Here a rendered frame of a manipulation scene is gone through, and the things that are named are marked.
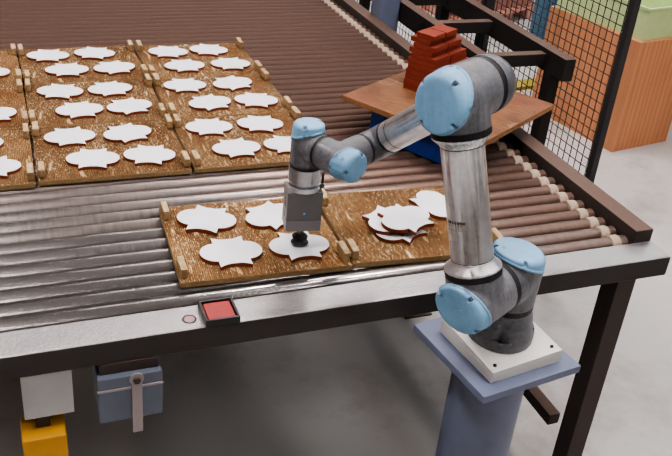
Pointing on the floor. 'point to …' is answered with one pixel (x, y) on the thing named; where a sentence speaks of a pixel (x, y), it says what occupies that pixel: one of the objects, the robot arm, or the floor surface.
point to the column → (482, 398)
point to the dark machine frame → (496, 27)
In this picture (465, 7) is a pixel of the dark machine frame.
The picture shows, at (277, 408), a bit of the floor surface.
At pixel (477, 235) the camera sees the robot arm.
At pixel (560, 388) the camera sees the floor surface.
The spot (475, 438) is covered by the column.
